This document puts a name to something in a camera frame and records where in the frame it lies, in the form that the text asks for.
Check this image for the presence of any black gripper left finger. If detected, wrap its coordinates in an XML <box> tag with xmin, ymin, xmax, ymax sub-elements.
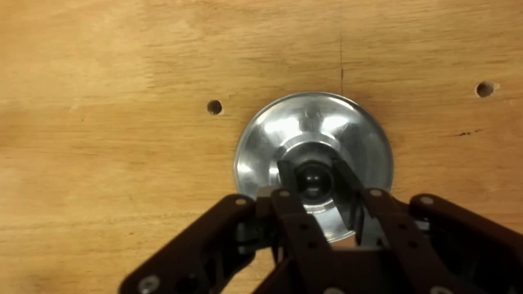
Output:
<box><xmin>118</xmin><ymin>159</ymin><xmax>335</xmax><ymax>294</ymax></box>

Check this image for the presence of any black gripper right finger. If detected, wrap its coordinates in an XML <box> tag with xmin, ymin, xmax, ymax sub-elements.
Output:
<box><xmin>325</xmin><ymin>153</ymin><xmax>523</xmax><ymax>294</ymax></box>

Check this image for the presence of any silver teapot lid black knob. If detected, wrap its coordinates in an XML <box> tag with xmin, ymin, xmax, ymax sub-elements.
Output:
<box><xmin>232</xmin><ymin>89</ymin><xmax>396</xmax><ymax>244</ymax></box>

